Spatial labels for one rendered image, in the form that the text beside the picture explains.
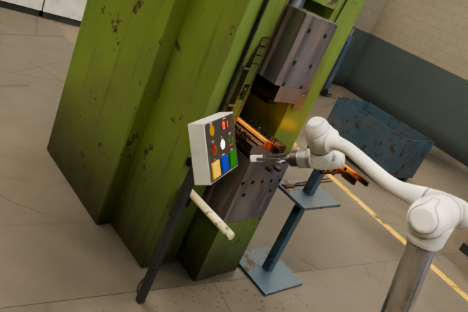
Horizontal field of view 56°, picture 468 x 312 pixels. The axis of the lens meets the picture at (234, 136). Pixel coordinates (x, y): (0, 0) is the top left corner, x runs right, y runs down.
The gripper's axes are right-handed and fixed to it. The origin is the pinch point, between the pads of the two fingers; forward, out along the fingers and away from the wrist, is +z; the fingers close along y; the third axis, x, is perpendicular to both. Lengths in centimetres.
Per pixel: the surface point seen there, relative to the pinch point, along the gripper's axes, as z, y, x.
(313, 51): -20, 47, 48
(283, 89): -4.3, 38.4, 29.1
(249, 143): 17.5, 36.6, -0.7
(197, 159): 18.2, -27.0, 6.7
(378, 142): -23, 403, -82
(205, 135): 13.2, -26.1, 17.1
